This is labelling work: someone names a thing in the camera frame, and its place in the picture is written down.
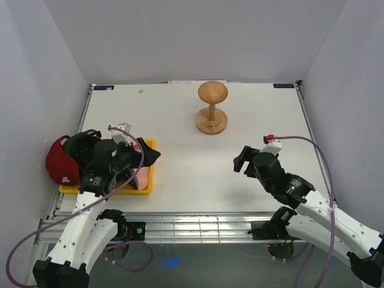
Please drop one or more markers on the wooden hat stand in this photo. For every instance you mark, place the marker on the wooden hat stand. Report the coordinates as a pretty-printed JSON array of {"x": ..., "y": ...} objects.
[{"x": 211, "y": 120}]

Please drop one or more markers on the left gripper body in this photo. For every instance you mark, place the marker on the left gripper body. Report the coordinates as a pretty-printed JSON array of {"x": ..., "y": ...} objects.
[{"x": 126, "y": 157}]

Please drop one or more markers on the yellow plastic tray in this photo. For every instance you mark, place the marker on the yellow plastic tray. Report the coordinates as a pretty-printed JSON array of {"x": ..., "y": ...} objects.
[{"x": 127, "y": 190}]

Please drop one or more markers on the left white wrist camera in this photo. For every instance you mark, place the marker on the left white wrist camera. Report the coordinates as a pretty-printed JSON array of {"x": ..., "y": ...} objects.
[{"x": 118, "y": 133}]

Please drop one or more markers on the red baseball cap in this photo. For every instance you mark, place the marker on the red baseball cap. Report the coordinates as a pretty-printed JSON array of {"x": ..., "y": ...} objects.
[{"x": 61, "y": 167}]

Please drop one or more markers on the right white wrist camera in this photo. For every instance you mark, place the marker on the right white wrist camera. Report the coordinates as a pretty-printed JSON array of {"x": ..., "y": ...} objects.
[{"x": 272, "y": 145}]

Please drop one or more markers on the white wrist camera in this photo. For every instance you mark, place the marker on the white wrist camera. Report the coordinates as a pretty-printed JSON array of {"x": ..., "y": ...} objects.
[
  {"x": 118, "y": 133},
  {"x": 272, "y": 145}
]

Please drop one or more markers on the dark green baseball cap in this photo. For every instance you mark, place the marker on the dark green baseball cap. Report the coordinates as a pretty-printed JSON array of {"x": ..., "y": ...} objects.
[{"x": 82, "y": 142}]

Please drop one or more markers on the aluminium frame rail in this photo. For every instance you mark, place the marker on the aluminium frame rail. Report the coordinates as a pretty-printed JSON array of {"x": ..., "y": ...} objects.
[{"x": 198, "y": 229}]

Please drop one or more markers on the pink baseball cap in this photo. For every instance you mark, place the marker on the pink baseball cap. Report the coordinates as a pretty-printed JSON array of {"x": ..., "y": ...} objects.
[{"x": 141, "y": 179}]

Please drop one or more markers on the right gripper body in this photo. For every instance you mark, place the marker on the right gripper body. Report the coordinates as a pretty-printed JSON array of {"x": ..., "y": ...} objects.
[{"x": 267, "y": 184}]

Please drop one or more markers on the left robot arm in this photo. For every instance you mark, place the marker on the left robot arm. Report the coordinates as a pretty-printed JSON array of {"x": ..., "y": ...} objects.
[{"x": 92, "y": 226}]

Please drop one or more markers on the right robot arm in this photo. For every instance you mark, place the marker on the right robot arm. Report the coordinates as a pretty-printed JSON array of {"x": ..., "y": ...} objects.
[{"x": 313, "y": 214}]

